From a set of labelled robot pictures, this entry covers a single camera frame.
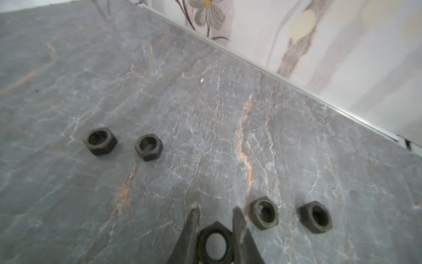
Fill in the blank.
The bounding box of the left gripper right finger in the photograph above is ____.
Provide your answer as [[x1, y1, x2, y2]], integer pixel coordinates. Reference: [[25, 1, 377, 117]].
[[233, 206, 264, 264]]

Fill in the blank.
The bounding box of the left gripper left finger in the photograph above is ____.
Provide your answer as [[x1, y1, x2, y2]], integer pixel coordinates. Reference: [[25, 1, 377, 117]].
[[167, 206, 200, 264]]

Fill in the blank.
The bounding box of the black hex nut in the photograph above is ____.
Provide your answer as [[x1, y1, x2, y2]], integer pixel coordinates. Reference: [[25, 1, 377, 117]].
[[299, 201, 333, 234], [84, 127, 118, 156], [248, 196, 279, 231], [135, 134, 163, 162], [197, 221, 234, 264]]

